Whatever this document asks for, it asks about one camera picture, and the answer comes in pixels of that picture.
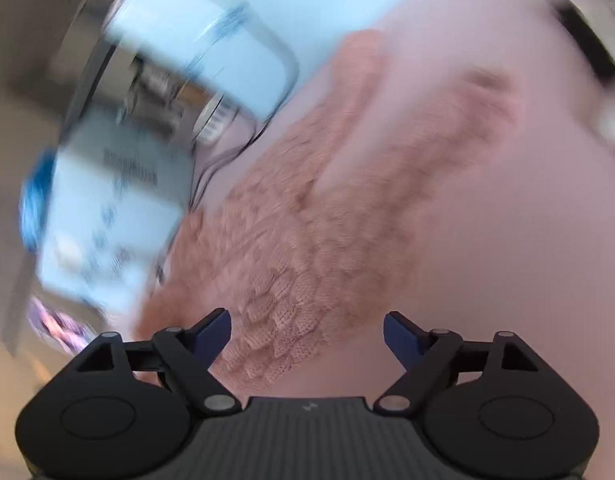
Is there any pink knitted sweater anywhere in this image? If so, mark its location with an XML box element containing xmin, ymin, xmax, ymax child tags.
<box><xmin>132</xmin><ymin>30</ymin><xmax>517</xmax><ymax>396</ymax></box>

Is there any left light blue cardboard box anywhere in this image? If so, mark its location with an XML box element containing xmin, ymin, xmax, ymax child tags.
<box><xmin>36</xmin><ymin>108</ymin><xmax>194</xmax><ymax>314</ymax></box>

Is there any light blue cardboard box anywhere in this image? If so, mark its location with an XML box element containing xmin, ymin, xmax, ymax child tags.
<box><xmin>105</xmin><ymin>0</ymin><xmax>399</xmax><ymax>119</ymax></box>
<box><xmin>36</xmin><ymin>108</ymin><xmax>194</xmax><ymax>314</ymax></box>

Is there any blue wet wipes pack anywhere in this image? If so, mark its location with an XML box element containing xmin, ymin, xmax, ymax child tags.
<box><xmin>18</xmin><ymin>150</ymin><xmax>56</xmax><ymax>254</ymax></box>

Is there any right light blue cardboard box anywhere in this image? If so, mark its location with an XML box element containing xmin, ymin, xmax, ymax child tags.
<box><xmin>105</xmin><ymin>0</ymin><xmax>399</xmax><ymax>119</ymax></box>

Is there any black usb cable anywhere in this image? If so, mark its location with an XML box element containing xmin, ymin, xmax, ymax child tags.
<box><xmin>187</xmin><ymin>0</ymin><xmax>301</xmax><ymax>212</ymax></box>

